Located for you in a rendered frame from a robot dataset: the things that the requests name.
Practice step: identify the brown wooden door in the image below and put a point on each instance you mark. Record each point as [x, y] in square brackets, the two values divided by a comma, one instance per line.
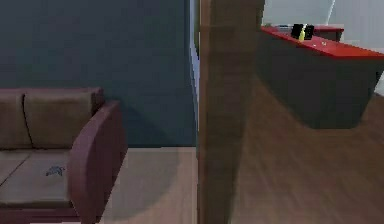
[226, 110]

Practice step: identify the maroon sofa with tan cushions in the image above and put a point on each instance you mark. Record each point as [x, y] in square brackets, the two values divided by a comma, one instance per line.
[96, 156]

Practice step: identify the dark counter with red top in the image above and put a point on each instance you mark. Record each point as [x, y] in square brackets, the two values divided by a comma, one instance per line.
[313, 86]

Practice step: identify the black and yellow object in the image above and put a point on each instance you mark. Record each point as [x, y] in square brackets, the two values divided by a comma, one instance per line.
[302, 32]

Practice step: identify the small blue-grey object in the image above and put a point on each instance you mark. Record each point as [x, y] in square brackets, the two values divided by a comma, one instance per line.
[55, 171]

